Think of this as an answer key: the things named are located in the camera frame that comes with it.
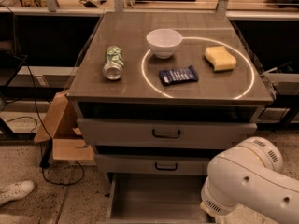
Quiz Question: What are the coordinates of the grey bottom drawer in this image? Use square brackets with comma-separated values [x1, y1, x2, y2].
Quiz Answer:
[97, 174, 216, 224]

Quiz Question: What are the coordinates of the grey drawer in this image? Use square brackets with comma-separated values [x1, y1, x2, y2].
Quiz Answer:
[94, 146, 222, 175]
[78, 118, 257, 149]
[97, 174, 216, 224]

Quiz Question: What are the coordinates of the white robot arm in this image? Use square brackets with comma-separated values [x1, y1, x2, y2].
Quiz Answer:
[200, 137, 299, 224]

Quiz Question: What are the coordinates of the grey drawer cabinet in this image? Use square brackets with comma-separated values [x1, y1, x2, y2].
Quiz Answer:
[66, 11, 275, 224]

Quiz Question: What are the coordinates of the grey top drawer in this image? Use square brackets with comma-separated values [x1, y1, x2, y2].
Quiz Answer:
[78, 118, 257, 149]

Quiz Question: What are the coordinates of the grey middle drawer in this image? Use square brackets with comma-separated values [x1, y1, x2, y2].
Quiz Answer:
[94, 146, 222, 175]

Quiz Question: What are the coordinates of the dark blue snack packet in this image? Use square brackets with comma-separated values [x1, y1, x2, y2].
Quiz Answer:
[159, 65, 199, 86]

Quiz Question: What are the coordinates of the green soda can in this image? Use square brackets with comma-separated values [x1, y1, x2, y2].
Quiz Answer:
[103, 46, 124, 80]

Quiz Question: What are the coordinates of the white ceramic bowl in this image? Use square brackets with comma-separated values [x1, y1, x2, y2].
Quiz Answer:
[147, 29, 183, 59]

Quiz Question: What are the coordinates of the yellow sponge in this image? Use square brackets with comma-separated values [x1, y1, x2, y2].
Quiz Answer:
[205, 46, 236, 72]

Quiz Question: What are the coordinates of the brown cardboard box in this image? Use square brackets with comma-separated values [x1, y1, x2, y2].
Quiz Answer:
[34, 91, 95, 168]

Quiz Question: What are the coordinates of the white sneaker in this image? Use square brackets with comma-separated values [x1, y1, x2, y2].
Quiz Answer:
[0, 180, 35, 206]

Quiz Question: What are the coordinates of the black floor cable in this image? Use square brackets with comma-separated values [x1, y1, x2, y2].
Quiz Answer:
[0, 5, 86, 186]

